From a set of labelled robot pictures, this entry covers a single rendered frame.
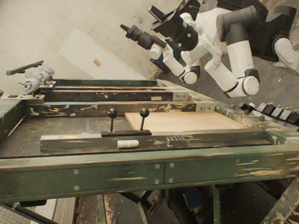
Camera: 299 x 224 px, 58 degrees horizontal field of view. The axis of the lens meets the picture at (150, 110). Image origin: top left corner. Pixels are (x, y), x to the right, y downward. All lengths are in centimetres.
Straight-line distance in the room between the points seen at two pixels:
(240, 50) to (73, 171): 79
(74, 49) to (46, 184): 458
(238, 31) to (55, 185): 89
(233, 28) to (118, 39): 562
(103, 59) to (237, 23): 429
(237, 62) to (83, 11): 573
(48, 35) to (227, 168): 614
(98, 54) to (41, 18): 197
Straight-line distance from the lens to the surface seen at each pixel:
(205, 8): 146
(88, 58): 532
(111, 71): 535
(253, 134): 128
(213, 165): 93
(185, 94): 209
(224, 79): 111
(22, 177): 84
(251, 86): 115
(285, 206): 124
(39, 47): 683
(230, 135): 122
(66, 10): 672
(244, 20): 121
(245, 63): 118
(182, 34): 99
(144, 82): 296
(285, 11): 162
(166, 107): 159
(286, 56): 158
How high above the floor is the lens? 174
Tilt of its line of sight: 19 degrees down
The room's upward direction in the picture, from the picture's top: 54 degrees counter-clockwise
